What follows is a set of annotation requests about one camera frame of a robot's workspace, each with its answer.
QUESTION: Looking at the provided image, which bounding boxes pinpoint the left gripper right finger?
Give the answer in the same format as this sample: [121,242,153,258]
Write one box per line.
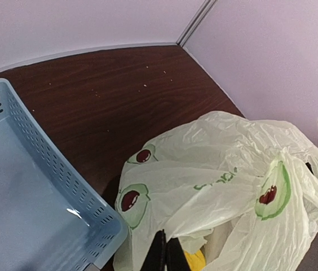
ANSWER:
[166,238,190,271]

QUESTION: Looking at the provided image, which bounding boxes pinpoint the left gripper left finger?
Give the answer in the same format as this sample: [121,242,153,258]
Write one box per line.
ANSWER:
[142,230,166,271]

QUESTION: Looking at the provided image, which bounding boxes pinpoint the light green plastic bag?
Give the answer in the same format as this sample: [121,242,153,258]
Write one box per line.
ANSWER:
[113,111,318,270]

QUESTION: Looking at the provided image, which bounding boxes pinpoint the yellow fruit in bag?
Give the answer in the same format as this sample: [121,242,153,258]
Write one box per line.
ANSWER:
[184,250,206,271]

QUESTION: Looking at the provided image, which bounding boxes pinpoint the light blue perforated basket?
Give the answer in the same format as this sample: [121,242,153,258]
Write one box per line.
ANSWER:
[0,78,128,270]

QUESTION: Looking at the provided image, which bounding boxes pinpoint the right aluminium frame post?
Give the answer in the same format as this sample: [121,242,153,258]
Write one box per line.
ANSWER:
[176,0,218,47]

